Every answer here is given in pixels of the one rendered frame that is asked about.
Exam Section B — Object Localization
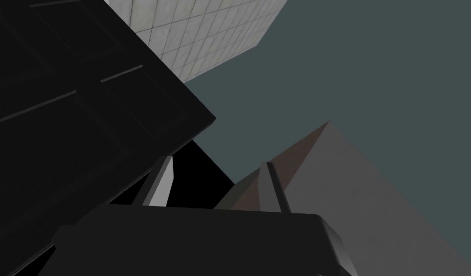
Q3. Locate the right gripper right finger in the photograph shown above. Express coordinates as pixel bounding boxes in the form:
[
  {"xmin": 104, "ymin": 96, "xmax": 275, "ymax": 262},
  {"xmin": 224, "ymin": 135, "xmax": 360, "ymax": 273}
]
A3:
[{"xmin": 258, "ymin": 161, "xmax": 293, "ymax": 214}]

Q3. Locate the black panelled door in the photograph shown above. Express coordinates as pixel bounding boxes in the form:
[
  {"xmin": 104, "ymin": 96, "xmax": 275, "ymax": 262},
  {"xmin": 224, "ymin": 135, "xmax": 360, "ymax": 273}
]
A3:
[{"xmin": 0, "ymin": 0, "xmax": 217, "ymax": 276}]

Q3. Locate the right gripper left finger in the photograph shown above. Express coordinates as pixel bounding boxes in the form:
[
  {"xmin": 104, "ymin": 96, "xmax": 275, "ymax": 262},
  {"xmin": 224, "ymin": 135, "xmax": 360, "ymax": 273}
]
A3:
[{"xmin": 132, "ymin": 155, "xmax": 175, "ymax": 207}]

